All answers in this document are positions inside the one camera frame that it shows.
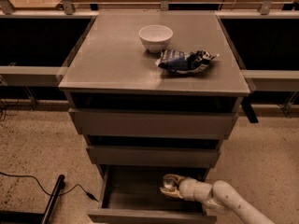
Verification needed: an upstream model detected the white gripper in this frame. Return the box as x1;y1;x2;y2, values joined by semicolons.
160;174;197;202

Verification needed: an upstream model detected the silver blue redbull can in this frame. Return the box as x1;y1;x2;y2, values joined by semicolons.
163;177;177;190

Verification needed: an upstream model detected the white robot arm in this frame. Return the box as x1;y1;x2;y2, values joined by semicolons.
160;174;275;224

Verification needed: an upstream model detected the grey middle drawer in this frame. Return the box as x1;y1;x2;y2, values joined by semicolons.
87;146;220;168

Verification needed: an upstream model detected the grey open bottom drawer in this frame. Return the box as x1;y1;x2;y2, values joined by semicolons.
88;165;217;224

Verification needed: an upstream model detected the grey top drawer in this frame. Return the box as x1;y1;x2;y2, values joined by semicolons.
69;108;237;139

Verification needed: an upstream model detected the grey drawer cabinet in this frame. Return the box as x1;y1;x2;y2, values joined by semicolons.
57;13;251;224

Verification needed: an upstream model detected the blue white crumpled chip bag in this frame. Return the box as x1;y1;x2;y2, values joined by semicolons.
155;49;218;75

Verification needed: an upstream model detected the white ceramic bowl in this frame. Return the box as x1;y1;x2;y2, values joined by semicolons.
139;25;173;53

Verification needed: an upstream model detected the black stand leg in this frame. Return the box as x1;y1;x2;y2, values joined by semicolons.
0;173;65;224

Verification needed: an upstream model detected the black floor cable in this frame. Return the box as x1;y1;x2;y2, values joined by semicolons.
0;171;100;203

